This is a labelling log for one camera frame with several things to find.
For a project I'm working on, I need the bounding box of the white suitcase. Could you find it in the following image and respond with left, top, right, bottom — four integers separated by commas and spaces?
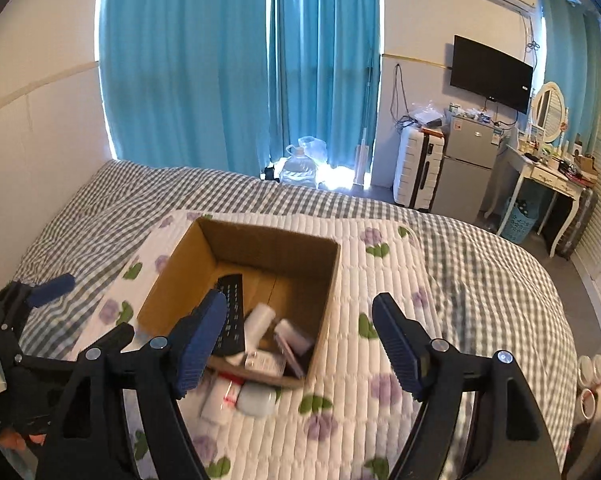
393, 126, 445, 211

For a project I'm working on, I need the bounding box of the pink compact case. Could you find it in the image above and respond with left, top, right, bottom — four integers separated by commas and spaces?
273, 318, 315, 378

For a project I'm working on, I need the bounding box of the white dressing table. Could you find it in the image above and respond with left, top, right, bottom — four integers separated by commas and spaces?
483, 145, 585, 258

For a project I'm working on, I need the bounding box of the grey checked bed sheet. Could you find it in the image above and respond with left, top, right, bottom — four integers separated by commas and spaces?
16, 162, 577, 458

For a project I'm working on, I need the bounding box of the blue curtain left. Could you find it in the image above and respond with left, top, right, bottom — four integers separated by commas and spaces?
99, 0, 269, 177

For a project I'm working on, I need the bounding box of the red capped white bottle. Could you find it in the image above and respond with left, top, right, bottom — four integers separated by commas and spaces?
201, 374, 244, 426

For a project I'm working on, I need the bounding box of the clear water jug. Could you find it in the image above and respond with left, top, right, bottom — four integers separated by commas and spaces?
280, 145, 317, 188

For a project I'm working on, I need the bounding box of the white cylindrical bottle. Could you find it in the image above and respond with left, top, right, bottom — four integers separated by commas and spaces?
244, 302, 276, 352

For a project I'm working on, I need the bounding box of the person left hand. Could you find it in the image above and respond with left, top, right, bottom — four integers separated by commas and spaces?
0, 428, 46, 451

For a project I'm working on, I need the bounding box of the black wall television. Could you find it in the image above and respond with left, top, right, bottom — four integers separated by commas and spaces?
450, 35, 533, 115

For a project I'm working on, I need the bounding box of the black grey UGREEN charger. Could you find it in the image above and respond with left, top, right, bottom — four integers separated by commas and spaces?
226, 349, 286, 377

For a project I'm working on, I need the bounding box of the black remote control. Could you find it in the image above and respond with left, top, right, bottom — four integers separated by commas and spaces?
212, 274, 245, 358

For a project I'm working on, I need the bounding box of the floral white quilted mat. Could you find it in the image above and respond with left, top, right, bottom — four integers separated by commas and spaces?
70, 209, 441, 479

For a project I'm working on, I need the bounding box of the blue curtain right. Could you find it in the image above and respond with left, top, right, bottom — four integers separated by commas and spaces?
539, 0, 601, 154

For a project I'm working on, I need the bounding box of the blue curtain middle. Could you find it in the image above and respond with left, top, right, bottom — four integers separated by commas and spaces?
268, 0, 381, 168

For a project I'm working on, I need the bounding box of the brown cardboard box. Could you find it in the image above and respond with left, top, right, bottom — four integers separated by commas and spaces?
137, 218, 340, 389

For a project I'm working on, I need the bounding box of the oval white mirror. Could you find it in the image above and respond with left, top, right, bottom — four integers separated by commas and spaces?
531, 81, 568, 143

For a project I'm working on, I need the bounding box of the teal laundry basket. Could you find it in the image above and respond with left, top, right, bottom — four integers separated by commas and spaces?
501, 200, 538, 244

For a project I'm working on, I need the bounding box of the grey mini fridge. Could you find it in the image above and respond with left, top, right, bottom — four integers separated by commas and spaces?
430, 116, 502, 223

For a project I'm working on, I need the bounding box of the blue curtain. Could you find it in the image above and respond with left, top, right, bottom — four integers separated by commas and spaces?
268, 0, 381, 168
539, 0, 601, 154
99, 0, 269, 177

